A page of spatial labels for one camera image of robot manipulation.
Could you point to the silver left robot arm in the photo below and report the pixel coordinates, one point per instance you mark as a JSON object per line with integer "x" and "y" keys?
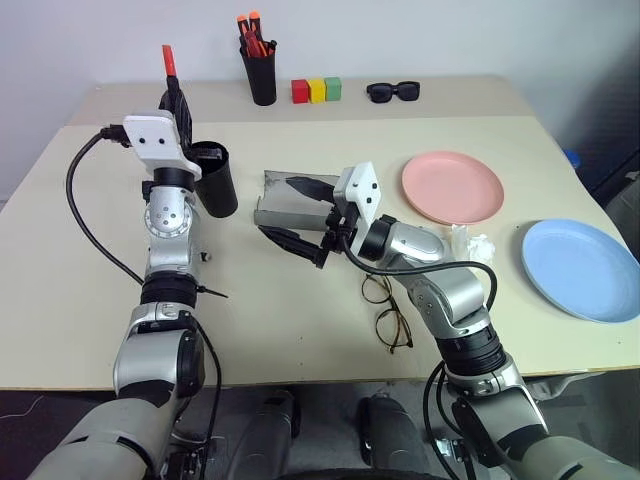
{"x": 165, "y": 250}

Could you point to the grey metal tray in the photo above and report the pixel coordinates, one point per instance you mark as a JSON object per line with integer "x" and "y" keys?
{"x": 280, "y": 202}

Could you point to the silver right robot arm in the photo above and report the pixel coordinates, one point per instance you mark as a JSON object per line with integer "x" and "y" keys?
{"x": 450, "y": 290}

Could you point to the pink plate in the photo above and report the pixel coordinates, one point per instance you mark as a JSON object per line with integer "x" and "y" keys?
{"x": 450, "y": 185}

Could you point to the blue round object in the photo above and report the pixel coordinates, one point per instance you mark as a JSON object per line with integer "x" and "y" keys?
{"x": 572, "y": 160}

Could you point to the brown thin rimmed eyeglasses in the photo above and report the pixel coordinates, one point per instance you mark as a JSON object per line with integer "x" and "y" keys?
{"x": 392, "y": 327}

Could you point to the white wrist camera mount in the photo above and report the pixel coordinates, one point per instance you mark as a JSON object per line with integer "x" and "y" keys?
{"x": 155, "y": 140}
{"x": 367, "y": 192}

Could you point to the black capped marker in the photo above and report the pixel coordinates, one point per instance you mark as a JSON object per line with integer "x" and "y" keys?
{"x": 272, "y": 46}

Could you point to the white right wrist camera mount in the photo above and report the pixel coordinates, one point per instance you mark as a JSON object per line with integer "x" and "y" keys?
{"x": 367, "y": 192}

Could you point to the black sunglasses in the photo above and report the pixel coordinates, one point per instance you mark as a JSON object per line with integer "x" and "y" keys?
{"x": 382, "y": 92}

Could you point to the red bodied marker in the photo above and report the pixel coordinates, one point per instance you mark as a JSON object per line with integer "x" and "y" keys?
{"x": 255, "y": 46}

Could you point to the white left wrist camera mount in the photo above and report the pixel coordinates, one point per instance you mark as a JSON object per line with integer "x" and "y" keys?
{"x": 155, "y": 140}

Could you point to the blue plate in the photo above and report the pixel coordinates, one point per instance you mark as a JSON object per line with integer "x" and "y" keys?
{"x": 575, "y": 270}

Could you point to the green wooden block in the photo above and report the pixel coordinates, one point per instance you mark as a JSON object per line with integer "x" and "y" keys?
{"x": 333, "y": 89}

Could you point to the red wooden block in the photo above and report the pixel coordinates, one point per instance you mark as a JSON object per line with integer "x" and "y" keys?
{"x": 299, "y": 92}

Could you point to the black zip tie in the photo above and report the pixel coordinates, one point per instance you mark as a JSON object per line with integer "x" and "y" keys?
{"x": 212, "y": 292}

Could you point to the black pen holder cup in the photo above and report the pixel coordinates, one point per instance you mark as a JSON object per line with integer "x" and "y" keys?
{"x": 260, "y": 80}

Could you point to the white crumpled tissue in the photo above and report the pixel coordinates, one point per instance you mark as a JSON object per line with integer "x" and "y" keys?
{"x": 480, "y": 247}

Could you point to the orange tipped marker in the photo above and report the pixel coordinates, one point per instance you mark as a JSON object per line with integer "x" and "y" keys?
{"x": 256, "y": 17}

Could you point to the dark rounded leg shape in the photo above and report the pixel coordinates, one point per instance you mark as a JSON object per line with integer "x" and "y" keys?
{"x": 272, "y": 435}
{"x": 395, "y": 440}

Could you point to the black empty cup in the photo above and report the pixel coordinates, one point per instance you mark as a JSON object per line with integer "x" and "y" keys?
{"x": 217, "y": 190}

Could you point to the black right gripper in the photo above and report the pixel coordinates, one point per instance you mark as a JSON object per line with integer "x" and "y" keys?
{"x": 340, "y": 230}

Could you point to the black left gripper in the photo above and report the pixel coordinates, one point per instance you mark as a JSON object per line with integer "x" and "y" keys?
{"x": 187, "y": 142}

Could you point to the yellow wooden block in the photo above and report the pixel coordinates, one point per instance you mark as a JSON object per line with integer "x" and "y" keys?
{"x": 316, "y": 91}

